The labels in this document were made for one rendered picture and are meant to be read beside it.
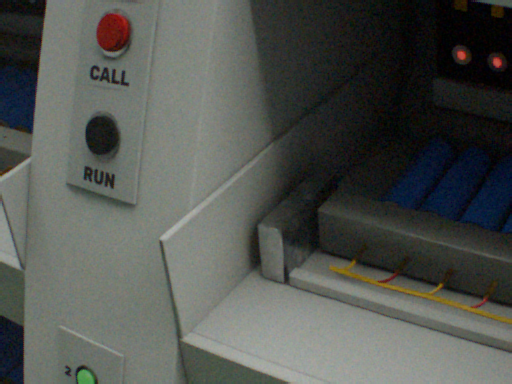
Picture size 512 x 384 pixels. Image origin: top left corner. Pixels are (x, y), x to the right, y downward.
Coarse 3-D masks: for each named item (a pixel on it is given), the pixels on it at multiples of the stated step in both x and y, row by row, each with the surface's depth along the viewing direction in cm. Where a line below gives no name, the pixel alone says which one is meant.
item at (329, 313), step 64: (448, 0) 40; (448, 64) 42; (320, 128) 39; (384, 128) 46; (448, 128) 41; (256, 192) 35; (320, 192) 36; (384, 192) 41; (448, 192) 37; (192, 256) 32; (256, 256) 36; (320, 256) 37; (384, 256) 35; (448, 256) 33; (192, 320) 33; (256, 320) 33; (320, 320) 33; (384, 320) 33; (448, 320) 31
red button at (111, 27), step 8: (104, 16) 32; (112, 16) 32; (120, 16) 32; (104, 24) 32; (112, 24) 32; (120, 24) 32; (96, 32) 33; (104, 32) 32; (112, 32) 32; (120, 32) 32; (104, 40) 32; (112, 40) 32; (120, 40) 32; (104, 48) 33; (112, 48) 32; (120, 48) 32
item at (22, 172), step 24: (0, 24) 61; (24, 24) 59; (24, 168) 36; (0, 192) 35; (24, 192) 37; (0, 216) 42; (24, 216) 37; (0, 240) 40; (24, 240) 37; (0, 264) 39; (24, 264) 38; (0, 288) 40; (24, 288) 39; (0, 312) 42; (24, 312) 40
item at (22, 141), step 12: (0, 132) 45; (12, 132) 45; (24, 132) 45; (0, 144) 44; (12, 144) 44; (24, 144) 44; (0, 156) 44; (12, 156) 44; (24, 156) 43; (0, 168) 45; (12, 168) 44
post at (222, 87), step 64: (64, 0) 34; (192, 0) 31; (256, 0) 32; (320, 0) 37; (384, 0) 43; (64, 64) 35; (192, 64) 31; (256, 64) 33; (320, 64) 38; (384, 64) 44; (64, 128) 35; (192, 128) 31; (256, 128) 35; (64, 192) 35; (192, 192) 32; (64, 256) 36; (128, 256) 34; (64, 320) 37; (128, 320) 34
